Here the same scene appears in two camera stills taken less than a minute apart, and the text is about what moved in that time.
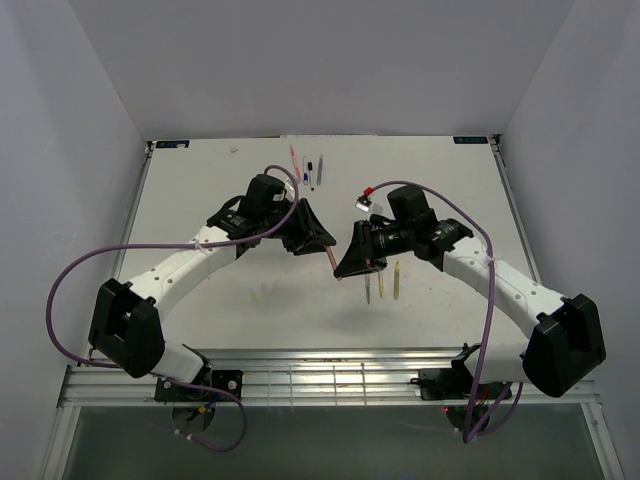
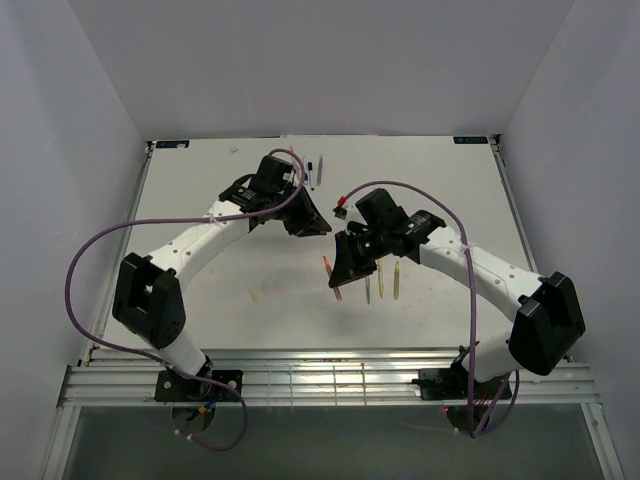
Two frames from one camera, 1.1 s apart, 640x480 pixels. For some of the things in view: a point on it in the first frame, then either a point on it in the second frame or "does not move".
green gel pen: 368,287 does not move
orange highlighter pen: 331,256 → 329,268
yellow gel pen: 381,284 does not move
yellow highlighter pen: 397,276 does not move
